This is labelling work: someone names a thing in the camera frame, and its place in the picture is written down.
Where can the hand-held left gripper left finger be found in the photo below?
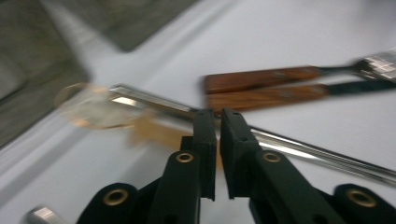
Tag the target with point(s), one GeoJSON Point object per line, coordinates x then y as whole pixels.
{"type": "Point", "coordinates": [204, 155]}

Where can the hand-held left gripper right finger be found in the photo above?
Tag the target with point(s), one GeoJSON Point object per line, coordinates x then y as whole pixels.
{"type": "Point", "coordinates": [239, 161]}

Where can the metal chopstick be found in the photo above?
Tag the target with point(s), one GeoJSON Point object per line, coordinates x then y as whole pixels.
{"type": "Point", "coordinates": [155, 101]}
{"type": "Point", "coordinates": [299, 153]}

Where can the metal spoon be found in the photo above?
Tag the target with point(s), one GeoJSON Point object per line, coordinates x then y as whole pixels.
{"type": "Point", "coordinates": [43, 216]}

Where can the transparent brown plastic bin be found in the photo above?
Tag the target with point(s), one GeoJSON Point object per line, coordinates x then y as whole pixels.
{"type": "Point", "coordinates": [130, 21]}
{"type": "Point", "coordinates": [31, 62]}

